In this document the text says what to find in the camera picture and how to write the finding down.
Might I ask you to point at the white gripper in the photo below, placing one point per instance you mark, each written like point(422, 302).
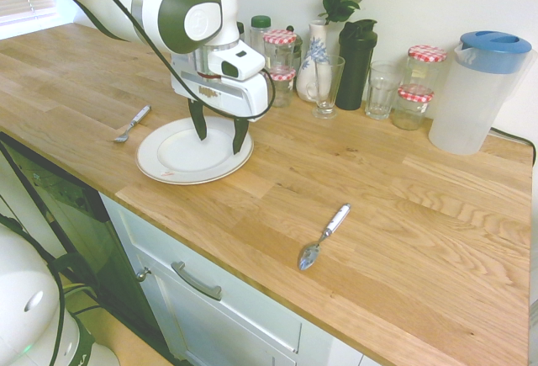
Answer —
point(252, 97)

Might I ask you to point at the white gold-rimmed plate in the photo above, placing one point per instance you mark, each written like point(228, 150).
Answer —
point(185, 160)

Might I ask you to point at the small red-checkered-lid glass jar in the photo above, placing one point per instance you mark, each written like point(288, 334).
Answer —
point(283, 90)
point(412, 109)

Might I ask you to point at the tall red-checkered-lid glass jar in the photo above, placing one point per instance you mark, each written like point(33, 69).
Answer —
point(425, 67)
point(279, 48)

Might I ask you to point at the green-capped clear bottle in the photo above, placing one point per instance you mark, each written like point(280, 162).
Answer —
point(258, 33)

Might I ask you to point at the footed sundae glass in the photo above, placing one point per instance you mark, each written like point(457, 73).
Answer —
point(325, 88)

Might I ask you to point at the white blue-floral vase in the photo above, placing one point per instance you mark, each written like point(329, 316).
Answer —
point(309, 54)

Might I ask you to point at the dark green shaker bottle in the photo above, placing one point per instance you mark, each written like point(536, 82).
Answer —
point(357, 67)

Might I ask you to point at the silver cabinet knob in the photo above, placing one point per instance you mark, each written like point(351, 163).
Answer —
point(143, 274)

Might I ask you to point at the white drawer front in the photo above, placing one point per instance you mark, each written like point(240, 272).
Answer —
point(235, 294)

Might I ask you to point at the clear glass tumbler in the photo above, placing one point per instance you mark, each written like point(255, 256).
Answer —
point(381, 92)

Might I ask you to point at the blue-lidded plastic pitcher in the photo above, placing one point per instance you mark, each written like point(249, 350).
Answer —
point(471, 101)

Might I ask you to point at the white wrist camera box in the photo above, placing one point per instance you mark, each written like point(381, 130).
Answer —
point(241, 61)

